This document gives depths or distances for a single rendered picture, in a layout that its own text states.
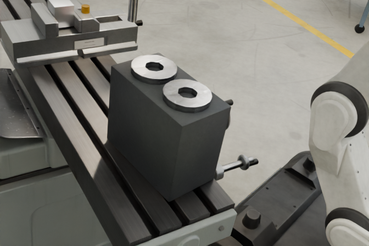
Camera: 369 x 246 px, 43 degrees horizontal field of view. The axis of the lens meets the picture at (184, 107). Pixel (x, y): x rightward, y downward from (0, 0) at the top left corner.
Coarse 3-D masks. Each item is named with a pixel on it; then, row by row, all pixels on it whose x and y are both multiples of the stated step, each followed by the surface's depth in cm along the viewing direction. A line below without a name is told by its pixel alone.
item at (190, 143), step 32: (128, 64) 92; (160, 64) 92; (128, 96) 89; (160, 96) 85; (192, 96) 86; (128, 128) 93; (160, 128) 84; (192, 128) 81; (224, 128) 88; (128, 160) 97; (160, 160) 87; (192, 160) 87; (160, 192) 90
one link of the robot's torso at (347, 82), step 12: (360, 48) 105; (360, 60) 106; (348, 72) 109; (360, 72) 107; (324, 84) 113; (336, 84) 111; (348, 84) 110; (360, 84) 108; (312, 96) 116; (348, 96) 108; (360, 96) 108; (360, 108) 108; (360, 120) 109
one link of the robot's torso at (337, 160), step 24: (336, 96) 109; (312, 120) 115; (336, 120) 110; (312, 144) 118; (336, 144) 113; (360, 144) 121; (336, 168) 119; (360, 168) 120; (336, 192) 124; (360, 192) 119; (336, 216) 124; (360, 216) 120
